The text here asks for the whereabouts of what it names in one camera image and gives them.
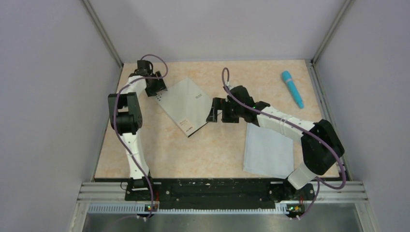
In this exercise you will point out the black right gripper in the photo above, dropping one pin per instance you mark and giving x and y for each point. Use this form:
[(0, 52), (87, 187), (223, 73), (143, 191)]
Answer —
[(224, 109)]

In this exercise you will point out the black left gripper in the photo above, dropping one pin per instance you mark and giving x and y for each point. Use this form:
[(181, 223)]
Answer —
[(155, 85)]

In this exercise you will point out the white A4 file folder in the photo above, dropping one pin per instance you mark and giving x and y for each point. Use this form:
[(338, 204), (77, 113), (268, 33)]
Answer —
[(186, 104)]

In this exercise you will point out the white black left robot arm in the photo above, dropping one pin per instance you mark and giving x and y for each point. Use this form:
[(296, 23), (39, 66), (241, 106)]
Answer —
[(126, 118)]

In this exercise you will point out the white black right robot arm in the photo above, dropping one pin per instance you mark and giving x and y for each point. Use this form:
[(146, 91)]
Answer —
[(321, 147)]

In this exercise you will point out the blue marker pen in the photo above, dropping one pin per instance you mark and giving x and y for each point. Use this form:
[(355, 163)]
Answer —
[(288, 80)]

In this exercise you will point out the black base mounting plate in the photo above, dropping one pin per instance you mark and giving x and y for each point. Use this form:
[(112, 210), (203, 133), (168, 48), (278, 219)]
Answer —
[(219, 193)]

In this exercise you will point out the left aluminium corner post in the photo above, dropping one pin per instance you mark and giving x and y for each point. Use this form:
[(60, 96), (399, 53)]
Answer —
[(102, 32)]

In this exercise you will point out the aluminium corner post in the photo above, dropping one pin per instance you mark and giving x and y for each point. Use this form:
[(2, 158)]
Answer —
[(347, 4), (102, 32)]

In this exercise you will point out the white slotted cable duct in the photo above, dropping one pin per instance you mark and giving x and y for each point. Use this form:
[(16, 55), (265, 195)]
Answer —
[(140, 208)]

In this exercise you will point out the aluminium front rail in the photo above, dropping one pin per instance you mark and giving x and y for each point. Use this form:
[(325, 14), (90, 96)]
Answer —
[(105, 192)]

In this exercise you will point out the right aluminium corner post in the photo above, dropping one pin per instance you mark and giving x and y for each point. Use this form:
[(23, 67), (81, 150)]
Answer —
[(347, 4)]

